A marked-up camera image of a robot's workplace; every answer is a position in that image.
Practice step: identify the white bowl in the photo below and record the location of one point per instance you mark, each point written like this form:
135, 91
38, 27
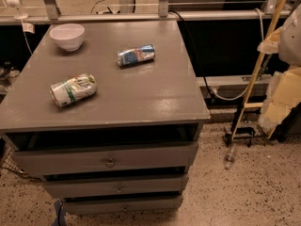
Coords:
68, 37

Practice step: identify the blue silver soda can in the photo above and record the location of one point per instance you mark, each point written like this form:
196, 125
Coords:
136, 55

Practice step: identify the grey drawer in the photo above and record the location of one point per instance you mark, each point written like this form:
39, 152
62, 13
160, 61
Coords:
124, 157
123, 205
116, 186

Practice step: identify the bottom grey drawer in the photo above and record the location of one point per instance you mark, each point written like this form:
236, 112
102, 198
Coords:
123, 205

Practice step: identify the clear plastic bottle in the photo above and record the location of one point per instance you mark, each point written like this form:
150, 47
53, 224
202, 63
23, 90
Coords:
229, 158

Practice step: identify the top grey drawer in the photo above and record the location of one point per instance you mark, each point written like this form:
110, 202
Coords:
124, 157

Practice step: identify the white paper tag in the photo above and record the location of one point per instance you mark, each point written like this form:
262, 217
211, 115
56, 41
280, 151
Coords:
27, 27

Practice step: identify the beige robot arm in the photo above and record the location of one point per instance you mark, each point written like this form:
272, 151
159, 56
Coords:
284, 90

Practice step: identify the metal guard rail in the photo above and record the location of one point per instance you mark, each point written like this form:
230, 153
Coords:
207, 15

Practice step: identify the green white 7up can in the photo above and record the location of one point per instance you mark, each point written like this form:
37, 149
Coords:
73, 90

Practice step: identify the grey drawer cabinet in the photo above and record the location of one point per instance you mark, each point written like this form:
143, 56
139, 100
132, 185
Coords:
152, 102

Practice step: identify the middle grey drawer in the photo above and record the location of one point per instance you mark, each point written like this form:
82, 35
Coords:
116, 186

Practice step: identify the white desk lamp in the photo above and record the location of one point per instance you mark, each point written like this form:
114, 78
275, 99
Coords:
17, 4

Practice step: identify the yellow wooden easel frame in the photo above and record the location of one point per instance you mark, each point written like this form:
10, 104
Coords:
273, 7

